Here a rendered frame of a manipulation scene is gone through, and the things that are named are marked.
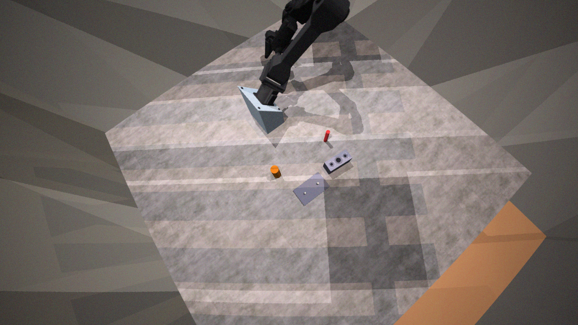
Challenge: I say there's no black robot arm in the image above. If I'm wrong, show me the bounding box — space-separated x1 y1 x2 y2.
253 0 350 106

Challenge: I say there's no brown cylinder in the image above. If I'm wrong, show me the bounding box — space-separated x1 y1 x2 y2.
270 165 281 178

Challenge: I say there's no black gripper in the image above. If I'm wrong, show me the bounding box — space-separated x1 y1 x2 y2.
265 30 290 58

